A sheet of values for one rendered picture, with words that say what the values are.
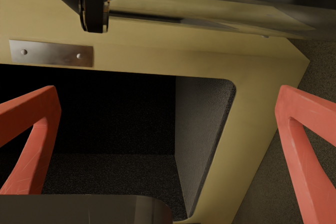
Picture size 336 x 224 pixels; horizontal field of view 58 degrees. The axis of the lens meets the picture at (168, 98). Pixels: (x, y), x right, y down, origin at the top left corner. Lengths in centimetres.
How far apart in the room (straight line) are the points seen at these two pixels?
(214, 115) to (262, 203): 14
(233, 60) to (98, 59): 13
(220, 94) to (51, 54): 19
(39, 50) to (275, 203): 32
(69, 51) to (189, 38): 12
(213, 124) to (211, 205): 15
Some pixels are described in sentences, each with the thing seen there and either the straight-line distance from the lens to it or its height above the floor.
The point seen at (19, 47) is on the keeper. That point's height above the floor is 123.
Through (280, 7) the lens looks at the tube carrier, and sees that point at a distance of 18.
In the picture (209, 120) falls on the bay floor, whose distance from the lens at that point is 40.
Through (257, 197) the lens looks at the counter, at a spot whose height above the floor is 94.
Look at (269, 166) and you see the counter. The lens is 42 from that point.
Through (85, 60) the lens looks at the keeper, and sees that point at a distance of 30.
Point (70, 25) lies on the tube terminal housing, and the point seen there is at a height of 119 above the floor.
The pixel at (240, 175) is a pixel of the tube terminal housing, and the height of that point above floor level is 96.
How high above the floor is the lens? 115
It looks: 12 degrees down
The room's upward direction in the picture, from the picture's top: 87 degrees counter-clockwise
